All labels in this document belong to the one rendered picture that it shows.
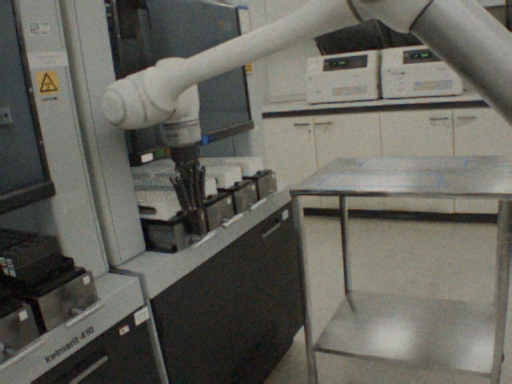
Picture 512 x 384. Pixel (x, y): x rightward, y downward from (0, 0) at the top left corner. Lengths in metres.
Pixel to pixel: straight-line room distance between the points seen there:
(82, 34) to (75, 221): 0.42
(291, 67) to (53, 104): 3.31
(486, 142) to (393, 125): 0.65
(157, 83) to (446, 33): 0.54
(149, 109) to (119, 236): 0.35
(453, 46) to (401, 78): 2.52
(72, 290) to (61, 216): 0.17
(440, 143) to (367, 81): 0.67
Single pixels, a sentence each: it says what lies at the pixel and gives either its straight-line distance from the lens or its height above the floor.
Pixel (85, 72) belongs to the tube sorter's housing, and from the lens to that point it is 1.07.
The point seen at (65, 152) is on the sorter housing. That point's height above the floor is 1.04.
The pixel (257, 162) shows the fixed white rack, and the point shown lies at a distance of 1.56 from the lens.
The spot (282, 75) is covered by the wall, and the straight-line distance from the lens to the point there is 4.18.
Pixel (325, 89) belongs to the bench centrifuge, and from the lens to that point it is 3.36.
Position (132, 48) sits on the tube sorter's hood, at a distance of 1.16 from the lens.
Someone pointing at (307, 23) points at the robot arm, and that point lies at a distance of 0.92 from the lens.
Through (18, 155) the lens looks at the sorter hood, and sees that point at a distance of 0.93.
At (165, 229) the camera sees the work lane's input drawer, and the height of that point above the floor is 0.80.
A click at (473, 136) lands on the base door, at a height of 0.63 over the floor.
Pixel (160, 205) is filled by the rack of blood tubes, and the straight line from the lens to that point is 1.15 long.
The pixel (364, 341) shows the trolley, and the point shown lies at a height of 0.28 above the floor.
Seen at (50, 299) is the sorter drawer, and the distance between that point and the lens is 0.90.
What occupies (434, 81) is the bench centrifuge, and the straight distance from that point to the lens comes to 3.19.
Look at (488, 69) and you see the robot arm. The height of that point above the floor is 1.12.
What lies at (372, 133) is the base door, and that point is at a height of 0.67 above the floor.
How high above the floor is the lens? 1.14
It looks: 14 degrees down
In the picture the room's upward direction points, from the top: 7 degrees counter-clockwise
